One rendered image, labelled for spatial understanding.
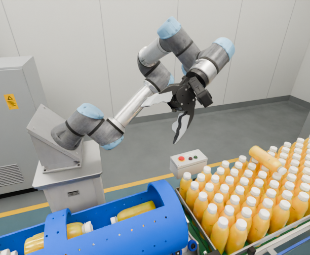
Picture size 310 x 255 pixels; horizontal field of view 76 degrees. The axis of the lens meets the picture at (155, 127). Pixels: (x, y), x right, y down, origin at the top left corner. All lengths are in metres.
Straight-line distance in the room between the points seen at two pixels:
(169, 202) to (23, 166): 2.02
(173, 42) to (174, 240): 0.69
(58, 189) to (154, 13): 2.86
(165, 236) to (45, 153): 0.66
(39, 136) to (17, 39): 2.46
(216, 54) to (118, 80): 2.86
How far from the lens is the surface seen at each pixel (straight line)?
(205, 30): 3.80
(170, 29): 0.70
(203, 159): 1.21
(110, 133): 1.01
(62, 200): 1.19
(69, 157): 1.08
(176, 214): 0.80
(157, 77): 1.05
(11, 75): 2.14
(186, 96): 0.56
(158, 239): 0.80
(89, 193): 1.17
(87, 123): 1.00
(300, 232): 1.33
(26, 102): 2.20
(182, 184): 1.11
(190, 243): 1.01
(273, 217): 1.16
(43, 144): 1.05
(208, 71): 0.61
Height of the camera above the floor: 1.85
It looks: 30 degrees down
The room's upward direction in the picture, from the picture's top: straight up
